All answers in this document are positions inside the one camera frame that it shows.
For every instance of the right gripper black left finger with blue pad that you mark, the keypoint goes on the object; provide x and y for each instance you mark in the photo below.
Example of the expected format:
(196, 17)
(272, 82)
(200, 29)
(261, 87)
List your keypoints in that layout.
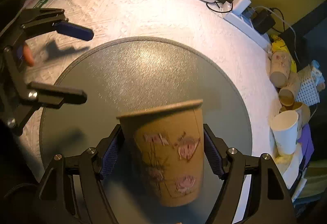
(57, 201)

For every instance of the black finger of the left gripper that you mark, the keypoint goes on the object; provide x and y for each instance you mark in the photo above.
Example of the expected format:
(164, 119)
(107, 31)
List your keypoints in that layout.
(35, 22)
(54, 96)

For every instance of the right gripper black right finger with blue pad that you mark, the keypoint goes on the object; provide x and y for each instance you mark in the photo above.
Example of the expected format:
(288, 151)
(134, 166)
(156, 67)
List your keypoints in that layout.
(268, 201)

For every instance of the brown paper cup purple print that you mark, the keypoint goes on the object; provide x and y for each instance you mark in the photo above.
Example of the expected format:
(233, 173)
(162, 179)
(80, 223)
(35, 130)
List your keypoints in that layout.
(167, 145)

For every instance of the white paper cup green print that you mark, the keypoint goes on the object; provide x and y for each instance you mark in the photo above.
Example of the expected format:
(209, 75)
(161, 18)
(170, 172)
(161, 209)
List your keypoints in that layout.
(285, 130)

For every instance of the brown paper cup right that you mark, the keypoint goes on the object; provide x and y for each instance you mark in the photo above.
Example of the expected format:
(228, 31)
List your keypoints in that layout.
(302, 110)

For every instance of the brown paper cup middle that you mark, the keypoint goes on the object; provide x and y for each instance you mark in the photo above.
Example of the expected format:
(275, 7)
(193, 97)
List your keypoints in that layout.
(289, 92)

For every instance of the brown paper cup left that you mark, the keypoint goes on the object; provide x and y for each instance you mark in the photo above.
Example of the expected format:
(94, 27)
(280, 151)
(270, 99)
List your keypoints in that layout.
(280, 68)

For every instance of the grey round placemat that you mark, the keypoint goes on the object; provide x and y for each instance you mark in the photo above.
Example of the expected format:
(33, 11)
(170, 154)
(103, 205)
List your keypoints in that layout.
(135, 74)

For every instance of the purple cloth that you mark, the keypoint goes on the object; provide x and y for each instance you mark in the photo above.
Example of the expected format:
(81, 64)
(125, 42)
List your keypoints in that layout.
(306, 142)

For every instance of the white perforated plastic basket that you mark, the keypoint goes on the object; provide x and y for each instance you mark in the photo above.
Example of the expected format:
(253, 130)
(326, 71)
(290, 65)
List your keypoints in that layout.
(308, 93)

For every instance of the white power strip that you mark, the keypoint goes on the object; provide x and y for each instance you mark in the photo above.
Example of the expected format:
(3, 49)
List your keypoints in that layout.
(245, 26)

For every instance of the black power adapter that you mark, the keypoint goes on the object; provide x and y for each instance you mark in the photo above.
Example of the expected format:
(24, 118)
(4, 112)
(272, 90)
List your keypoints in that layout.
(263, 21)

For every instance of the white phone charger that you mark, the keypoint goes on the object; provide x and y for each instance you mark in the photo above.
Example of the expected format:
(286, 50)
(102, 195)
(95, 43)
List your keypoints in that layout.
(239, 6)

